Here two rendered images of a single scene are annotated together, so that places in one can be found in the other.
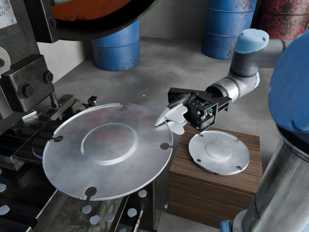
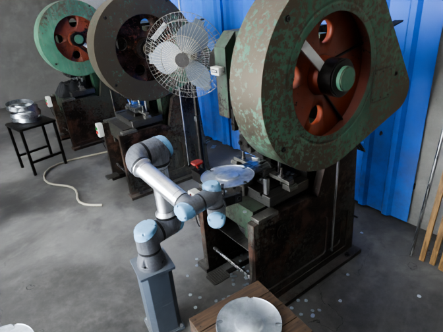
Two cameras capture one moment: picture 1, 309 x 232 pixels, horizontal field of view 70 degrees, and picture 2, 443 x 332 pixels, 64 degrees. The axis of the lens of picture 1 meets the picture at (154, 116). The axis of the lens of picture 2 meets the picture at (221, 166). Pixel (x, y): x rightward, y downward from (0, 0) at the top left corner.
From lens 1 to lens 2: 196 cm
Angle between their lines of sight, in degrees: 103
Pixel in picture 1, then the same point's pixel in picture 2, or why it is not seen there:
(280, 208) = not seen: hidden behind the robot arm
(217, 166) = (233, 307)
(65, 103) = (281, 178)
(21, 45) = not seen: hidden behind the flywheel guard
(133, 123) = (231, 182)
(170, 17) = not seen: outside the picture
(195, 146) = (267, 309)
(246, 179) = (207, 319)
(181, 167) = (254, 288)
